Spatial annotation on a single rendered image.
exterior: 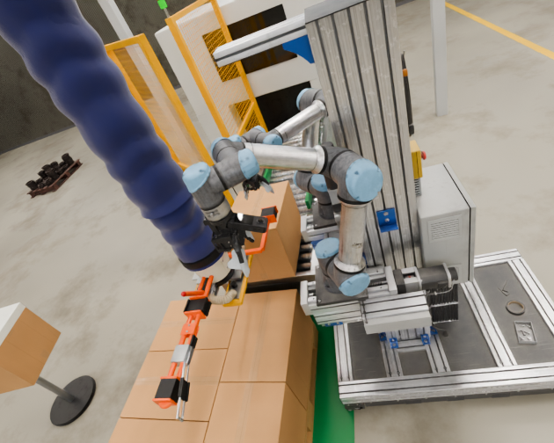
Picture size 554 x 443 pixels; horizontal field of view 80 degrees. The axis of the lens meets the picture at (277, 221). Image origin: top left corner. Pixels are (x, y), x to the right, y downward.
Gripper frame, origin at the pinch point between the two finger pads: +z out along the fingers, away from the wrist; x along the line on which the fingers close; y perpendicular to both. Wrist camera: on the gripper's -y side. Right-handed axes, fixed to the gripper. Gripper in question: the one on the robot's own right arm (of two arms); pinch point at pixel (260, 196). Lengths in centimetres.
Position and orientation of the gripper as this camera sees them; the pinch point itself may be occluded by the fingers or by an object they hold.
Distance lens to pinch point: 172.5
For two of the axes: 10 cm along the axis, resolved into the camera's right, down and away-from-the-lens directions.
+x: 9.4, -2.1, -2.7
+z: 3.3, 7.2, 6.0
